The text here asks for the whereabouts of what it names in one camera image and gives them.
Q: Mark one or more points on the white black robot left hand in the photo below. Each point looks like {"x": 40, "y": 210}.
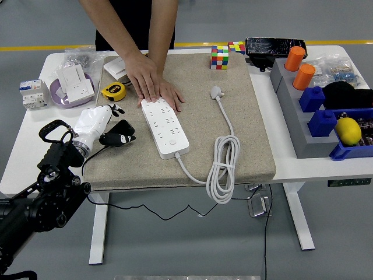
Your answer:
{"x": 93, "y": 122}

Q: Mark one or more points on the person's left hand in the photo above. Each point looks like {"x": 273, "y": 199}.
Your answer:
{"x": 172, "y": 96}

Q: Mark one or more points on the person's right hand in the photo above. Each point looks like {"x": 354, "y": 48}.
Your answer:
{"x": 142, "y": 78}

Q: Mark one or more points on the black plug adapter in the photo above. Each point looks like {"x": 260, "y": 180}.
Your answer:
{"x": 123, "y": 126}

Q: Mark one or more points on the white power strip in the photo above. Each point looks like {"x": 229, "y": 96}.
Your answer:
{"x": 169, "y": 137}

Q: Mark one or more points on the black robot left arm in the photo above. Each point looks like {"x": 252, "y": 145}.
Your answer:
{"x": 52, "y": 198}

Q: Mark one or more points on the person's right forearm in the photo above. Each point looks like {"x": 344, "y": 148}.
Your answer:
{"x": 112, "y": 26}

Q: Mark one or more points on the person's left forearm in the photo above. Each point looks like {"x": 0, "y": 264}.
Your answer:
{"x": 161, "y": 38}

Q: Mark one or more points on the circuit board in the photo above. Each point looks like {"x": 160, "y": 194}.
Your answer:
{"x": 365, "y": 125}

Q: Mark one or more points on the yellow tape measure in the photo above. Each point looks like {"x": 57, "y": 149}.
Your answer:
{"x": 114, "y": 91}

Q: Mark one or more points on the white socket panel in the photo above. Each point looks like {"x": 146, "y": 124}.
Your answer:
{"x": 80, "y": 91}

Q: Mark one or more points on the purple bowl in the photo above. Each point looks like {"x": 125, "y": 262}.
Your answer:
{"x": 58, "y": 102}

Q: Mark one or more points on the grey-brown mat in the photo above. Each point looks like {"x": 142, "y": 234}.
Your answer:
{"x": 198, "y": 131}

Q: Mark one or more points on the large Rubik's cube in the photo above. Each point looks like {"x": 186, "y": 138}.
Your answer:
{"x": 219, "y": 58}

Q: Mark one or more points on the plastic bag of metal parts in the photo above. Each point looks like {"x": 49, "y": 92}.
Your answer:
{"x": 77, "y": 59}

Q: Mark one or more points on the white circuit breaker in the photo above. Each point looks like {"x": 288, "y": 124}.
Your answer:
{"x": 32, "y": 96}

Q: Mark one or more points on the small Rubik's cube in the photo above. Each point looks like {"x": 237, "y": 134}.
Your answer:
{"x": 236, "y": 47}

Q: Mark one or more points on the black plastic-wrapped box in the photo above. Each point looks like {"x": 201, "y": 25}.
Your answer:
{"x": 271, "y": 46}

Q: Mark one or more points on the white table leg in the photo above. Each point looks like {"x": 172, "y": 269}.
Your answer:
{"x": 300, "y": 218}
{"x": 99, "y": 233}

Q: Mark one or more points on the grey stepped block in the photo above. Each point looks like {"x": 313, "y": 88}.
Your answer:
{"x": 291, "y": 116}

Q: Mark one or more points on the orange cylinder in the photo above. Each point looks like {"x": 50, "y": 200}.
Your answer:
{"x": 294, "y": 59}
{"x": 303, "y": 78}

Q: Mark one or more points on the blue block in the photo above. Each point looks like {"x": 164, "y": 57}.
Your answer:
{"x": 311, "y": 100}
{"x": 320, "y": 124}

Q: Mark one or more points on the plastic bag of small parts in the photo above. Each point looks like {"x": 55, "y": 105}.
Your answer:
{"x": 338, "y": 73}

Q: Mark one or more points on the black cap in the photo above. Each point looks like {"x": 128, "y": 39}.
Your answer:
{"x": 344, "y": 96}

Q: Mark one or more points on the yellow lemon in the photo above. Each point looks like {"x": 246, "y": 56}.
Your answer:
{"x": 348, "y": 131}

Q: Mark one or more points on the blue bin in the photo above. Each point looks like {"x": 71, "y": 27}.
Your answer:
{"x": 346, "y": 151}

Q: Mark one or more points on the table control panel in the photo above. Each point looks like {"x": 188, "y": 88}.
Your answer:
{"x": 348, "y": 182}

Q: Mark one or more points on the white wall switch plate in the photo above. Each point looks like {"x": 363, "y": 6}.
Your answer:
{"x": 115, "y": 67}

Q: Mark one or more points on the white switch panel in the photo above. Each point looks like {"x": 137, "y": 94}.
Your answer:
{"x": 71, "y": 76}

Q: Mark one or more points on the metal bracket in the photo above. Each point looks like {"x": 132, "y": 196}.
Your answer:
{"x": 255, "y": 187}
{"x": 258, "y": 204}

